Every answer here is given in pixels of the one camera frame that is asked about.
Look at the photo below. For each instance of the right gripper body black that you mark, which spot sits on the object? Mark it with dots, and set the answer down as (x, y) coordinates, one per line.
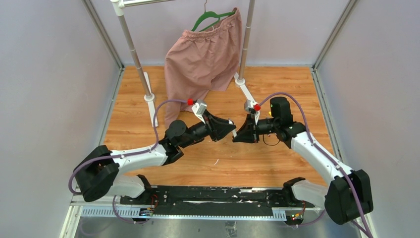
(256, 130)

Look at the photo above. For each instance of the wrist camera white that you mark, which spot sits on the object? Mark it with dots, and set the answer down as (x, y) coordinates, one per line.
(198, 108)
(253, 109)

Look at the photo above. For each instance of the aluminium frame rail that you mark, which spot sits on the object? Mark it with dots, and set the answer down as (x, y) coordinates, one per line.
(107, 217)

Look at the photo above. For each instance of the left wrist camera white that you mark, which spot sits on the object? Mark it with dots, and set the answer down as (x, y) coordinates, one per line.
(198, 108)

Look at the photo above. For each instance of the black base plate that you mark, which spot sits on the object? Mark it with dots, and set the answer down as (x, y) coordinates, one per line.
(213, 201)

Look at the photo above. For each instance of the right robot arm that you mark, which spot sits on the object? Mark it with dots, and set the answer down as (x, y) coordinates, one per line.
(347, 195)

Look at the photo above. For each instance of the white marker blue tip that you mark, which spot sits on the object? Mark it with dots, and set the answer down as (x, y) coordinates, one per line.
(234, 131)

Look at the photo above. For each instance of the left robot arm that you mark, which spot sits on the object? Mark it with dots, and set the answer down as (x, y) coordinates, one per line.
(102, 172)

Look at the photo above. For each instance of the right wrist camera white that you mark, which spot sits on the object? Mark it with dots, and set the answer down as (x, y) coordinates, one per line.
(253, 109)

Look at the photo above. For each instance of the pink shorts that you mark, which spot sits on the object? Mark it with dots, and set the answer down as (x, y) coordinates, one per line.
(200, 62)

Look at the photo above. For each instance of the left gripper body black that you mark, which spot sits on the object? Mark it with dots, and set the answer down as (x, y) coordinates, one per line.
(208, 125)

